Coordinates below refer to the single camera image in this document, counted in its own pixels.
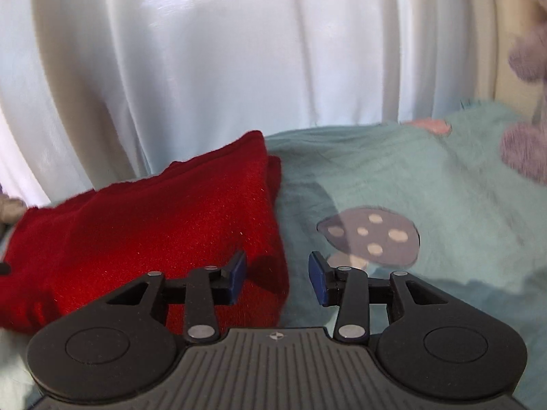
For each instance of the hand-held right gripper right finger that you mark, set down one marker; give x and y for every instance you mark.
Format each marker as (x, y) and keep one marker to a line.
(316, 279)

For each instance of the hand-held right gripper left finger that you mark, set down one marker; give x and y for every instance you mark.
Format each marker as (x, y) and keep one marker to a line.
(237, 275)

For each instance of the red knit cardigan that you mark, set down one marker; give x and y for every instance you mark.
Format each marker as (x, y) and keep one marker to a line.
(149, 230)

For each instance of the light blue printed bedsheet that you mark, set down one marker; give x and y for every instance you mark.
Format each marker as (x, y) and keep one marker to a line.
(448, 188)

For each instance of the white curtain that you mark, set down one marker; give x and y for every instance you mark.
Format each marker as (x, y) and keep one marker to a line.
(213, 59)

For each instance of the grey plush toy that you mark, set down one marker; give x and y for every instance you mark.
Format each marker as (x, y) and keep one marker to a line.
(10, 209)

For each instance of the purple plush toy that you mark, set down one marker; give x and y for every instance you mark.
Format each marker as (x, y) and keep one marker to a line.
(527, 149)

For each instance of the cream headboard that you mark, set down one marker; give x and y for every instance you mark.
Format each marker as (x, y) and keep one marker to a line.
(500, 30)

